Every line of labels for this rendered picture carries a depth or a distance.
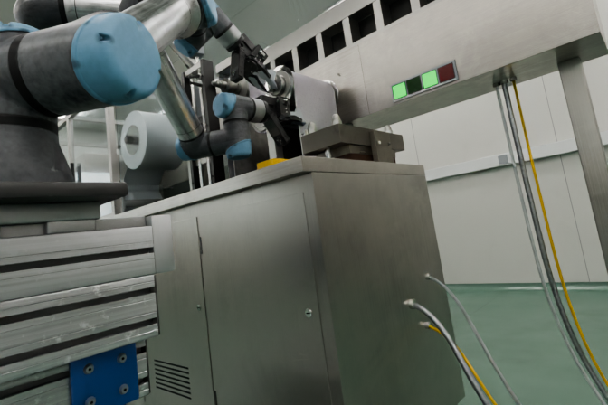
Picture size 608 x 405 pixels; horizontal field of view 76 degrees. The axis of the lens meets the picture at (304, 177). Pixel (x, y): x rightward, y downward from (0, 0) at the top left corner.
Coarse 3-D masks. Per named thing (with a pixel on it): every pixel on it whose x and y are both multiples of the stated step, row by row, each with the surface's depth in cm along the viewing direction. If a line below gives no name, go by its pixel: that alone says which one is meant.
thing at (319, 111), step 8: (296, 96) 138; (304, 96) 142; (296, 104) 137; (304, 104) 141; (312, 104) 144; (320, 104) 148; (328, 104) 152; (336, 104) 155; (304, 112) 140; (312, 112) 143; (320, 112) 147; (328, 112) 151; (336, 112) 154; (312, 120) 142; (320, 120) 146; (328, 120) 150; (304, 128) 138; (320, 128) 145
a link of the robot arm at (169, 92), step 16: (128, 0) 85; (160, 80) 98; (176, 80) 101; (160, 96) 101; (176, 96) 102; (176, 112) 104; (192, 112) 108; (176, 128) 108; (192, 128) 109; (176, 144) 114; (192, 144) 112; (208, 144) 112
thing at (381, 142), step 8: (376, 136) 131; (384, 136) 134; (376, 144) 130; (384, 144) 133; (376, 152) 129; (384, 152) 132; (392, 152) 136; (376, 160) 129; (384, 160) 131; (392, 160) 135
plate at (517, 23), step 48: (480, 0) 127; (528, 0) 117; (576, 0) 109; (384, 48) 151; (432, 48) 137; (480, 48) 126; (528, 48) 117; (576, 48) 115; (384, 96) 150; (432, 96) 142
